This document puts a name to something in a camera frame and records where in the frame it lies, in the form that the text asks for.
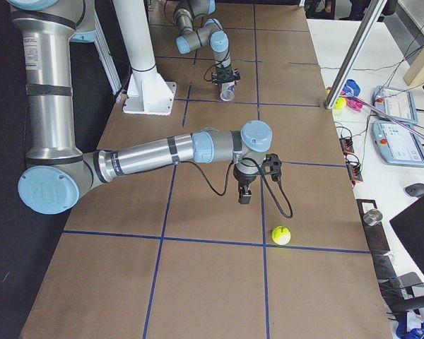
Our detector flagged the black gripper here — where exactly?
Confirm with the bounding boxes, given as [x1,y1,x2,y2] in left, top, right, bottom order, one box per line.
[233,158,264,205]
[211,66,241,85]

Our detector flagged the yellow Wilson tennis ball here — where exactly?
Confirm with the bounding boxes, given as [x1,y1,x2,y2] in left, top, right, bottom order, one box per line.
[271,226,291,246]

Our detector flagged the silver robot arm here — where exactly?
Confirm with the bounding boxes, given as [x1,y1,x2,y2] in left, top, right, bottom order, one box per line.
[173,1,240,85]
[7,1,281,215]

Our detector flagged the spare yellow tennis ball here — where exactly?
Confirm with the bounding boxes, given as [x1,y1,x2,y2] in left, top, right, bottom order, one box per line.
[334,97,347,109]

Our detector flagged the black orange power strip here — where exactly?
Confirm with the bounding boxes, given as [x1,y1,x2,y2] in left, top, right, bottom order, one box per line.
[346,160,363,184]
[339,136,355,155]

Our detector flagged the blue cloth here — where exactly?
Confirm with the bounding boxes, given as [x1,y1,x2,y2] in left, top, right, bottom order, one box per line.
[343,79,361,96]

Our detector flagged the small metal cup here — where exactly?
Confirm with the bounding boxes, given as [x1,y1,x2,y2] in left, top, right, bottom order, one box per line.
[363,208,383,226]

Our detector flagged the pink cloth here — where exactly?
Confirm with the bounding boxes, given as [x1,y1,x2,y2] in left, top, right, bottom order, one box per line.
[346,95,363,112]

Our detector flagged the near teach pendant tablet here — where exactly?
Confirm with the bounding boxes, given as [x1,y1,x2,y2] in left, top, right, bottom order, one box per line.
[372,120,424,167]

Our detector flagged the teach pendant tablet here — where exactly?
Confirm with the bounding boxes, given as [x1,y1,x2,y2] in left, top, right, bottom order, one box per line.
[372,120,424,167]
[372,85,418,124]

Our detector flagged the black computer mouse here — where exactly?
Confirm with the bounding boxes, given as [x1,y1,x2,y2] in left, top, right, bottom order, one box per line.
[404,183,424,198]

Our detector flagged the black monitor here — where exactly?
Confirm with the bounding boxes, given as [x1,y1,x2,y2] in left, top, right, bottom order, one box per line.
[390,196,424,274]

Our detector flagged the far teach pendant tablet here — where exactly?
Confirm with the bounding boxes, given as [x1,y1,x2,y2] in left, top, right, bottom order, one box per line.
[372,85,418,124]

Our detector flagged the white grabber stick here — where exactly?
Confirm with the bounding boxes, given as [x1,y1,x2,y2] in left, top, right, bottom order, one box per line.
[345,94,424,140]

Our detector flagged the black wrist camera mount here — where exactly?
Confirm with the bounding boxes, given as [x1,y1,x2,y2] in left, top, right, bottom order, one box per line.
[261,153,282,182]

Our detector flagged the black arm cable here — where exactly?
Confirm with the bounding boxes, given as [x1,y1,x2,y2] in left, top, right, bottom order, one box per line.
[178,155,293,218]

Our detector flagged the white pedestal column with base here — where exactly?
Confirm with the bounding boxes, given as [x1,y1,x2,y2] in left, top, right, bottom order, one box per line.
[113,0,177,116]

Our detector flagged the aluminium frame post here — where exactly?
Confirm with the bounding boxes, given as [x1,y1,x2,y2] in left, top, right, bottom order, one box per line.
[324,0,387,109]

